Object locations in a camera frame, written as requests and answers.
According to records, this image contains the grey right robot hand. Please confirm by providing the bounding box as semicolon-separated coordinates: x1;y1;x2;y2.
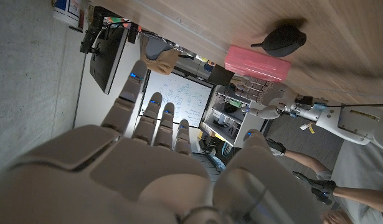
0;59;323;224

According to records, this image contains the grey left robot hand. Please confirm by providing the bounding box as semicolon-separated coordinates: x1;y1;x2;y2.
230;73;300;121

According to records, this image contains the person forearm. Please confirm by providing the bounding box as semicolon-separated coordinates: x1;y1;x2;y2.
333;185;383;216
283;149;331;174

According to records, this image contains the pink clamshell container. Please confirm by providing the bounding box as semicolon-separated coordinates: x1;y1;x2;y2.
224;45;291;82

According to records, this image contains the black air blower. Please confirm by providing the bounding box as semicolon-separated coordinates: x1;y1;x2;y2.
250;24;307;58

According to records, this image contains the white shelf unit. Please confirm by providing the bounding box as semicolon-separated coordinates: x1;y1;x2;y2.
199;83;270;149

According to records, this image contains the black tracking glove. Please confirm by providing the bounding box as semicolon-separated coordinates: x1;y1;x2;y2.
292;170;337;205
266;138;287;156

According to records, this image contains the whiteboard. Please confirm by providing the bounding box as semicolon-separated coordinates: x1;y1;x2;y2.
138;70;215;128

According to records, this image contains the person in white shirt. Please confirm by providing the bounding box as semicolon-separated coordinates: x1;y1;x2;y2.
321;138;383;224

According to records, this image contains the brown jacket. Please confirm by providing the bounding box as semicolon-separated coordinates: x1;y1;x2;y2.
139;34;183;76

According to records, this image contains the black computer monitor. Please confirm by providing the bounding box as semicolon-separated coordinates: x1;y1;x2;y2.
89;26;130;95

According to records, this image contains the grey office chair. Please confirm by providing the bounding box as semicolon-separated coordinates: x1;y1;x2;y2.
146;37;174;61

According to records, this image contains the black monitor stand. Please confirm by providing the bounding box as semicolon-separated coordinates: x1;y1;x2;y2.
80;6;113;54

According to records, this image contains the white plastic canister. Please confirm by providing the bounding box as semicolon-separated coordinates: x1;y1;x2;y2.
52;0;87;29

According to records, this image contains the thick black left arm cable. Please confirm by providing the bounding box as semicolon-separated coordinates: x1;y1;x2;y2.
326;103;383;108

